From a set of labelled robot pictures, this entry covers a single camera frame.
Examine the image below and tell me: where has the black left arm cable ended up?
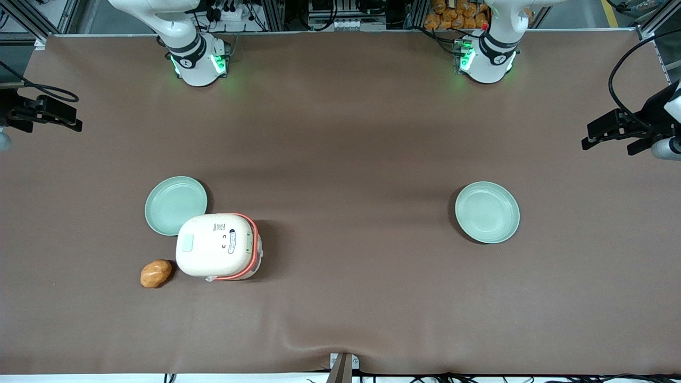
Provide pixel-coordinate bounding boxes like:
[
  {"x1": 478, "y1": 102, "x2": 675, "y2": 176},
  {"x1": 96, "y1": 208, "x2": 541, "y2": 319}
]
[{"x1": 608, "y1": 33, "x2": 681, "y2": 135}]

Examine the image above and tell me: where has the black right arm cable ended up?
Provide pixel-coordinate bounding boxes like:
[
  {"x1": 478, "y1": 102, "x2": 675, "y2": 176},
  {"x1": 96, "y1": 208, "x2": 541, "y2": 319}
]
[{"x1": 0, "y1": 60, "x2": 79, "y2": 103}]

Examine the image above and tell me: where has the orange bread pile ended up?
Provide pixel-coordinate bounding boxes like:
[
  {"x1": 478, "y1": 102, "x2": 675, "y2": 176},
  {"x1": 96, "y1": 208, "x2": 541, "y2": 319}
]
[{"x1": 424, "y1": 0, "x2": 491, "y2": 30}]

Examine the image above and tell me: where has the pale green plate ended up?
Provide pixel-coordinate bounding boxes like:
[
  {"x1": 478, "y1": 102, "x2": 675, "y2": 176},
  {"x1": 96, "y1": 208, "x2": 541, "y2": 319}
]
[
  {"x1": 145, "y1": 176, "x2": 208, "y2": 236},
  {"x1": 455, "y1": 181, "x2": 520, "y2": 244}
]

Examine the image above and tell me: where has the white rice cooker orange rim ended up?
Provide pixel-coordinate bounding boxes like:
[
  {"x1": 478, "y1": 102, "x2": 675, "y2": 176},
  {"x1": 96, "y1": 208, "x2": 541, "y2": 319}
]
[{"x1": 176, "y1": 213, "x2": 262, "y2": 281}]

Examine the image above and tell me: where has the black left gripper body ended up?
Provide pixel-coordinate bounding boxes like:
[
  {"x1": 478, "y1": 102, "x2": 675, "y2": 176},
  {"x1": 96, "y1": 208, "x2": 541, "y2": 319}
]
[{"x1": 638, "y1": 81, "x2": 681, "y2": 140}]

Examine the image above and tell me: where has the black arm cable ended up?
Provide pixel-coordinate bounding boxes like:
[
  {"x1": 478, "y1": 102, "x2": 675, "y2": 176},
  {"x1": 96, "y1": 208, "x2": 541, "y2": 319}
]
[
  {"x1": 0, "y1": 60, "x2": 79, "y2": 103},
  {"x1": 608, "y1": 33, "x2": 681, "y2": 135}
]

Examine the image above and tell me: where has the brown potato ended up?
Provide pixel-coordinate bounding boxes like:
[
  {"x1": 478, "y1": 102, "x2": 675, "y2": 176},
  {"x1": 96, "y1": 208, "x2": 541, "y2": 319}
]
[{"x1": 140, "y1": 259, "x2": 173, "y2": 289}]

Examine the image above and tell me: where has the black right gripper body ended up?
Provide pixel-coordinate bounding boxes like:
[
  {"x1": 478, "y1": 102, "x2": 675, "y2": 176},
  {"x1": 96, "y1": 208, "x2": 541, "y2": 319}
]
[{"x1": 0, "y1": 88, "x2": 38, "y2": 134}]

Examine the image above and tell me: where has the brown table cover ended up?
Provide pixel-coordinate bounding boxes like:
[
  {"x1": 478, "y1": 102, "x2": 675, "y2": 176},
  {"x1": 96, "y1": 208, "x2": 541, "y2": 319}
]
[{"x1": 0, "y1": 29, "x2": 681, "y2": 376}]

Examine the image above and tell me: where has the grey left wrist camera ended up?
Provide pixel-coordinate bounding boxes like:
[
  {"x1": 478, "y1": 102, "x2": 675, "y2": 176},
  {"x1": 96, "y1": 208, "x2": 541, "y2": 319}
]
[{"x1": 651, "y1": 137, "x2": 681, "y2": 161}]

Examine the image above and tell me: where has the grey equipment box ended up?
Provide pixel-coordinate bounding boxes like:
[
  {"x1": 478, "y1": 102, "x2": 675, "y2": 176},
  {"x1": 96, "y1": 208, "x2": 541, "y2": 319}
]
[{"x1": 308, "y1": 0, "x2": 387, "y2": 31}]

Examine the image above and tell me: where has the aluminium frame post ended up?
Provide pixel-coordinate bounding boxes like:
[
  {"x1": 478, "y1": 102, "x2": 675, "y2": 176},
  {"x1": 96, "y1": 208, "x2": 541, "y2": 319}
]
[
  {"x1": 0, "y1": 0, "x2": 80, "y2": 49},
  {"x1": 636, "y1": 0, "x2": 681, "y2": 41}
]

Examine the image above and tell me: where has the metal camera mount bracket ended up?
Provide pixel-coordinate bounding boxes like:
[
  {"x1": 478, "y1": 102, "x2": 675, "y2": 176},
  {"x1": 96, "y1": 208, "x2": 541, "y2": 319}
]
[{"x1": 326, "y1": 353, "x2": 360, "y2": 383}]

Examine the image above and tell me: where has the white power strip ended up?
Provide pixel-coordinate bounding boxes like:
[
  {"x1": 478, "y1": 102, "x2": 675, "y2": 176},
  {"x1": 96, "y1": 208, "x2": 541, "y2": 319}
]
[{"x1": 209, "y1": 0, "x2": 252, "y2": 32}]

